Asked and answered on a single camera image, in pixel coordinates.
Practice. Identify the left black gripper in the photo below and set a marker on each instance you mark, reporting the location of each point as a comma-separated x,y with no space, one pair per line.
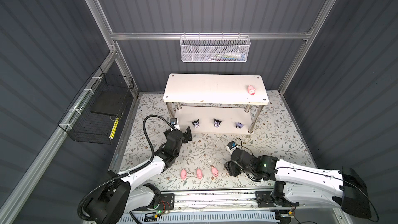
184,139

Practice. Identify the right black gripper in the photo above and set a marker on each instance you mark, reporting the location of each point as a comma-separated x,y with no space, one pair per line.
229,168

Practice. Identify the black purple toy figure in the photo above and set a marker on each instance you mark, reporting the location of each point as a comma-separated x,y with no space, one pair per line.
217,123
196,123

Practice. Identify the pink pig toy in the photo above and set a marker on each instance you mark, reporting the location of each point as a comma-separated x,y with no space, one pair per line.
215,172
251,90
199,173
183,174

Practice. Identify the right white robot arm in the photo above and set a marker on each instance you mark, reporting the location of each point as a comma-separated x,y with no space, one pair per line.
348,189

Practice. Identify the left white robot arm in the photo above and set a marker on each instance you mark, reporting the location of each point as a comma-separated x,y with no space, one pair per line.
128,191

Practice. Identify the white two-tier shelf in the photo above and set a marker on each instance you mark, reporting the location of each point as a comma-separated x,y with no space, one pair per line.
224,97

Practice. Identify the black pad in basket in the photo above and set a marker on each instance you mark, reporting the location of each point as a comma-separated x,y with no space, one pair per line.
109,104

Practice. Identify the markers in white basket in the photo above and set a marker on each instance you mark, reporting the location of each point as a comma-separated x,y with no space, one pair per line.
227,57

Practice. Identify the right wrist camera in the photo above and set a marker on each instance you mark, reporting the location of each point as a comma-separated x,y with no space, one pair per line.
231,146

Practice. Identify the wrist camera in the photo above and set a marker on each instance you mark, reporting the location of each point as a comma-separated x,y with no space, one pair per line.
174,123
231,146

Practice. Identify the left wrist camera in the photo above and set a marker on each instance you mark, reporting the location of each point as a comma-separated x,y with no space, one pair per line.
174,123

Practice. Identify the white wire basket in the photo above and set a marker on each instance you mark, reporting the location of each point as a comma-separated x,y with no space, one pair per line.
195,49

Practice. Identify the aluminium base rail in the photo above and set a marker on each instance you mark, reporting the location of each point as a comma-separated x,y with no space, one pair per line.
217,199

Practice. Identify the black wire basket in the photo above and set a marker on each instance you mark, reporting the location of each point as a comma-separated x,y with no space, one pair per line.
81,125

